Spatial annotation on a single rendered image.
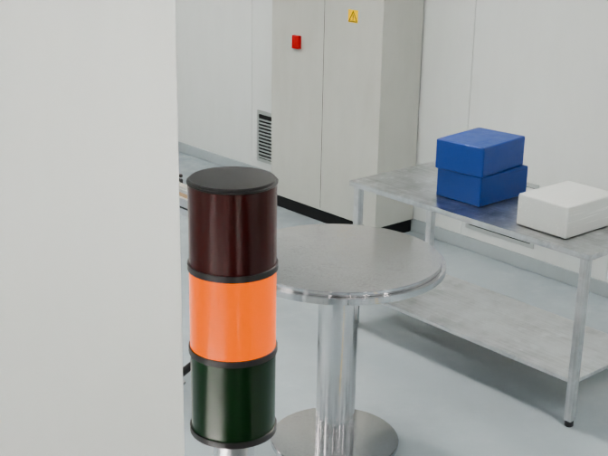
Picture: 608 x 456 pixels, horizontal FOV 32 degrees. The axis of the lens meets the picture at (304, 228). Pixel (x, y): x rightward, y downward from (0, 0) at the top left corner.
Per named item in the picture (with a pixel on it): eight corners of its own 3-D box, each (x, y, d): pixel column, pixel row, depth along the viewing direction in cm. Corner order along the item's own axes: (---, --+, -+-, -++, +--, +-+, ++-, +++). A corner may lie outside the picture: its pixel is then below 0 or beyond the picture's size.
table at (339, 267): (327, 522, 435) (332, 312, 406) (194, 433, 503) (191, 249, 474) (476, 448, 494) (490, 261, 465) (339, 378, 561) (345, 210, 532)
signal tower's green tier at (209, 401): (224, 453, 59) (224, 374, 57) (175, 420, 62) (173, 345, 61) (291, 426, 62) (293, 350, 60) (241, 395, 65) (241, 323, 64)
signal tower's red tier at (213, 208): (223, 285, 56) (223, 201, 54) (171, 260, 59) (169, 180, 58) (294, 265, 59) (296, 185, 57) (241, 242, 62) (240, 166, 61)
